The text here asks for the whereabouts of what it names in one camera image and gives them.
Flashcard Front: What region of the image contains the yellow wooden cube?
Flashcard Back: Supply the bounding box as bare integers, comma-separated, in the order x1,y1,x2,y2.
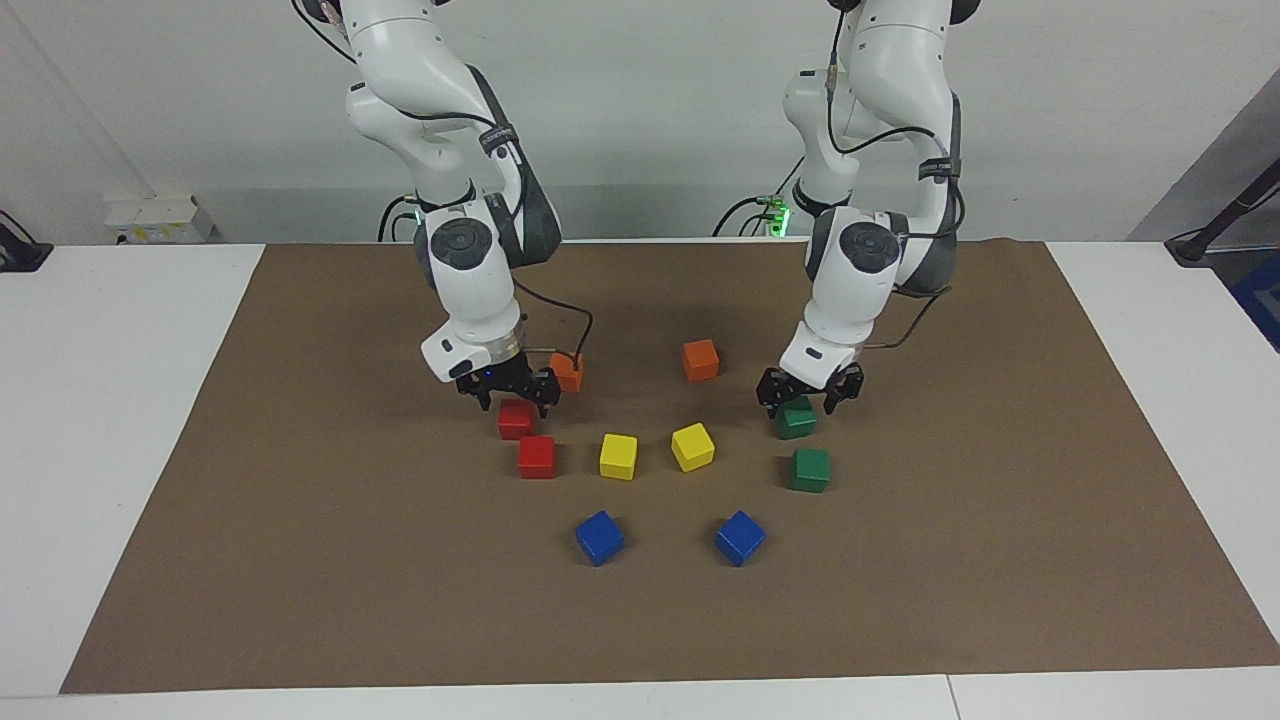
671,422,716,473
599,433,639,481

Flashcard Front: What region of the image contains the blue wooden cube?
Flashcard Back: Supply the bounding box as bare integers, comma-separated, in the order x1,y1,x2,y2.
575,510,625,567
715,510,767,567

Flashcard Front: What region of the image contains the brown paper table mat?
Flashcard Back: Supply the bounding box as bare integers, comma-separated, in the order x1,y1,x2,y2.
60,238,1280,694

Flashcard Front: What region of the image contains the black stand with pole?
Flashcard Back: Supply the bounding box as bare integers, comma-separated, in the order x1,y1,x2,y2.
1165,160,1280,266

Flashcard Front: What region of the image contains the white power strip box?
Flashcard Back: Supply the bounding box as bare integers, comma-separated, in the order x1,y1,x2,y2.
105,195,216,244

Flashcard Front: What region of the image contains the blue plastic crate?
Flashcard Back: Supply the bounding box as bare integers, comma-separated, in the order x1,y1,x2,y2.
1228,250,1280,353

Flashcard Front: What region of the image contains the black clamp base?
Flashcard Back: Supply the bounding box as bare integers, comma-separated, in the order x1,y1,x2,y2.
0,210,53,273

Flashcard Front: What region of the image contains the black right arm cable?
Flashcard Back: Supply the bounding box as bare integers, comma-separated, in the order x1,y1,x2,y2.
395,105,595,373

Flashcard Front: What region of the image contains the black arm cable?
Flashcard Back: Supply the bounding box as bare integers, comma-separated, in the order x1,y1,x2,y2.
826,0,967,351
395,105,595,373

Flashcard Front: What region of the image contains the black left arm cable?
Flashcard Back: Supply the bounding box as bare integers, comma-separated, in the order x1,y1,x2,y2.
826,0,967,351

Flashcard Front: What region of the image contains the black base cable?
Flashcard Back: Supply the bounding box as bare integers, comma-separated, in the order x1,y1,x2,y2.
377,195,417,243
712,150,806,238

